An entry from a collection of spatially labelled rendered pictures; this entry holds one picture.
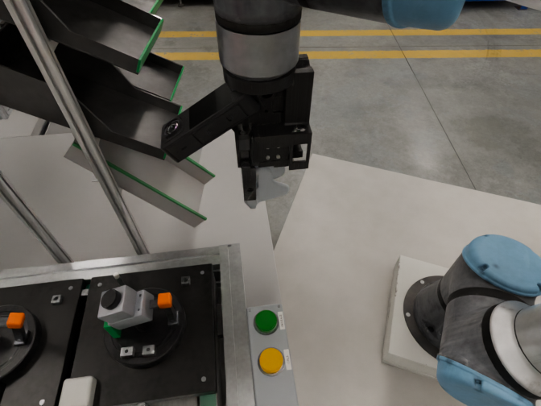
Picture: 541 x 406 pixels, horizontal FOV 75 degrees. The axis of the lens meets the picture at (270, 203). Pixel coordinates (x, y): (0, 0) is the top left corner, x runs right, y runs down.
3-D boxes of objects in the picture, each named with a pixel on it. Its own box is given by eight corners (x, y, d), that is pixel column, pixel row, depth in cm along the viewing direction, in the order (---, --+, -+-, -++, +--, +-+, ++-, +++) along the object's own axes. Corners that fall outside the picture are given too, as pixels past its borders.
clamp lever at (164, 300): (179, 311, 63) (170, 292, 57) (178, 322, 62) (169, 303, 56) (158, 313, 63) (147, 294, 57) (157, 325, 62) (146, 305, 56)
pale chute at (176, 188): (204, 184, 85) (215, 175, 83) (194, 228, 77) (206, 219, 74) (90, 112, 71) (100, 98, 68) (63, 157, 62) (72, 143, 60)
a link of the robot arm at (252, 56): (216, 38, 28) (213, -2, 33) (222, 89, 32) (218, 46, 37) (309, 32, 29) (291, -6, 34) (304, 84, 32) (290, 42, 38)
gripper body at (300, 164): (308, 175, 41) (319, 80, 32) (234, 181, 41) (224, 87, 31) (296, 133, 46) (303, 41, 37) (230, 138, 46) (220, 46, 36)
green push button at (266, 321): (274, 312, 68) (275, 308, 67) (278, 333, 66) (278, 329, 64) (254, 315, 68) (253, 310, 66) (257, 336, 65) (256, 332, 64)
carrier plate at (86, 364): (212, 267, 75) (212, 262, 73) (217, 393, 59) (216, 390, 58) (95, 281, 73) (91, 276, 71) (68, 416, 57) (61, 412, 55)
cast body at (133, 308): (154, 295, 60) (128, 279, 55) (153, 321, 57) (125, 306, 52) (112, 308, 62) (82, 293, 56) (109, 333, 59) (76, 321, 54)
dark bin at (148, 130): (179, 115, 70) (189, 84, 65) (164, 160, 61) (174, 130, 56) (21, 54, 62) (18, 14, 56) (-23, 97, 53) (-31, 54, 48)
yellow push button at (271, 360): (280, 350, 64) (281, 345, 62) (284, 373, 61) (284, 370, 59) (258, 353, 63) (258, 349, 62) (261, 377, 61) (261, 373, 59)
